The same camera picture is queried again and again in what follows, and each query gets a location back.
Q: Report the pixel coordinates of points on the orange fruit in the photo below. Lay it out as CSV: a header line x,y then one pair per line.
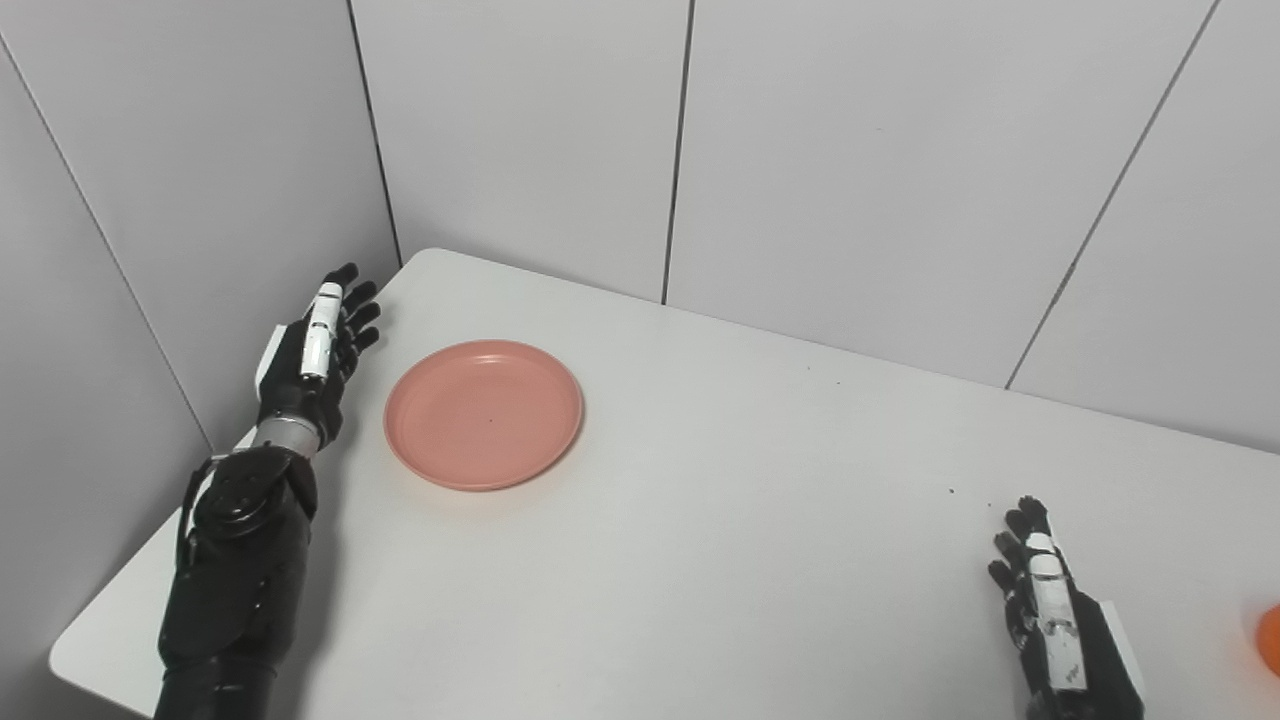
x,y
1271,640

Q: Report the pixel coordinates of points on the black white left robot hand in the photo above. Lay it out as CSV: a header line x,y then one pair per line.
x,y
300,390

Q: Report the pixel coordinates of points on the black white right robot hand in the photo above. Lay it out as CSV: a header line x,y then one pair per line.
x,y
1090,670

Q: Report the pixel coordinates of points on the pink round plate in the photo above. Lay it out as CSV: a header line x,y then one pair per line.
x,y
484,415

